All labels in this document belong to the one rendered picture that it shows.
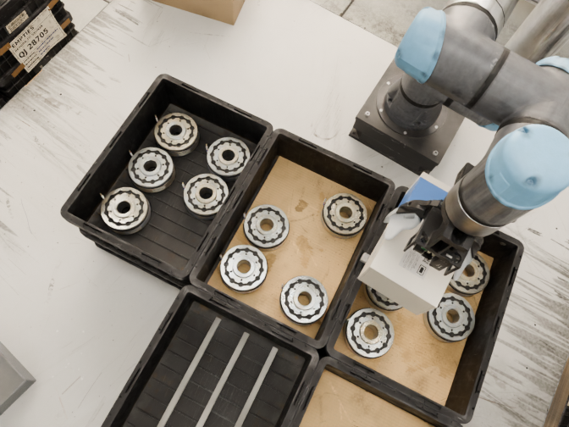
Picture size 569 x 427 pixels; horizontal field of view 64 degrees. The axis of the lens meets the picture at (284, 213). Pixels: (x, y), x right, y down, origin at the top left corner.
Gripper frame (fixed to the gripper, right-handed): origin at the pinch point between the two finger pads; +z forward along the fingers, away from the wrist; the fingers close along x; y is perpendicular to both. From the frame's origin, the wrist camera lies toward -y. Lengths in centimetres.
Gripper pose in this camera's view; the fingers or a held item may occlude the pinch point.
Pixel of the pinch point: (423, 240)
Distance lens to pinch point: 81.4
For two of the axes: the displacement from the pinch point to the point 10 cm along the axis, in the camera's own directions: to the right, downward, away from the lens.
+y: -5.3, 7.9, -3.2
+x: 8.5, 5.2, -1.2
